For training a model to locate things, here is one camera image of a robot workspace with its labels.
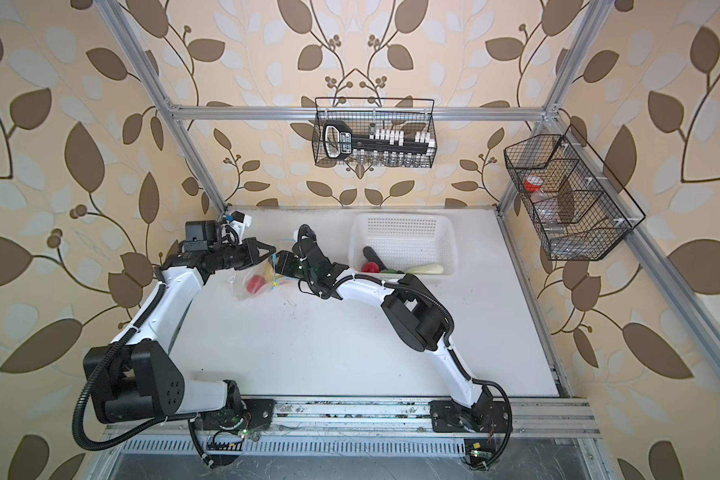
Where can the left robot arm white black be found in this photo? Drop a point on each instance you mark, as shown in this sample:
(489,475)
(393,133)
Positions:
(132,384)

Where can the black wire basket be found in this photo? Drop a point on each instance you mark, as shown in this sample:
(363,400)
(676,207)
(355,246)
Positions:
(591,212)
(408,113)

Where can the red toy tomato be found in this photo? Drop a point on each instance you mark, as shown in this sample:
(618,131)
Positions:
(370,267)

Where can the red capped clear bottle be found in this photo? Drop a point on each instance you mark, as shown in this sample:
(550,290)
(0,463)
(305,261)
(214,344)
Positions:
(534,186)

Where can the black wire basket back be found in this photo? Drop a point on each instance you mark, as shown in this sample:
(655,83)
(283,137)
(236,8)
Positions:
(408,113)

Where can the black wire basket right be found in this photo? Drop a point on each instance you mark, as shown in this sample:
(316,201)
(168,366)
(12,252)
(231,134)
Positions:
(591,212)

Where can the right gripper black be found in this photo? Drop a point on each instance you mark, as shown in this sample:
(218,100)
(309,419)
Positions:
(286,260)

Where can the red toy apple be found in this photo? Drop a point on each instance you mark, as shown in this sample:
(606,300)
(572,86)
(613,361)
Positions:
(254,284)

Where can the yellow toy potato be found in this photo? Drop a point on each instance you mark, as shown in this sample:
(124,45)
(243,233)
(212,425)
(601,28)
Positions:
(269,273)

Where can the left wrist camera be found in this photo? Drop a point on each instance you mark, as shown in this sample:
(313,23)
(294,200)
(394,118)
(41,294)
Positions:
(212,235)

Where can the white toy radish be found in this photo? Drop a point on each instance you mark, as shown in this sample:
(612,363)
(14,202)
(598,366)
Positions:
(428,269)

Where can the dark toy eggplant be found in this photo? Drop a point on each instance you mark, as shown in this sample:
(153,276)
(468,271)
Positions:
(371,256)

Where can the black tool with handle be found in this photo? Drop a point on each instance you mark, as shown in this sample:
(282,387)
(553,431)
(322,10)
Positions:
(341,142)

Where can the clear zip top bag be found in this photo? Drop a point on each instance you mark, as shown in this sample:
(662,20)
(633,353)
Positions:
(238,280)

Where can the white plastic basket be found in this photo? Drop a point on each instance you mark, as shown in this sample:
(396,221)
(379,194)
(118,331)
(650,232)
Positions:
(404,242)

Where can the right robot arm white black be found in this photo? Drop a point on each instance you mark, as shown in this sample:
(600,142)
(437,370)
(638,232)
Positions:
(423,324)

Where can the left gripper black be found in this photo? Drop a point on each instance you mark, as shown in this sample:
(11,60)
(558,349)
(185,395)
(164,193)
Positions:
(250,253)

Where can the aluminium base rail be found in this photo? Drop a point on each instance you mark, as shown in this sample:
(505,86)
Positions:
(371,426)

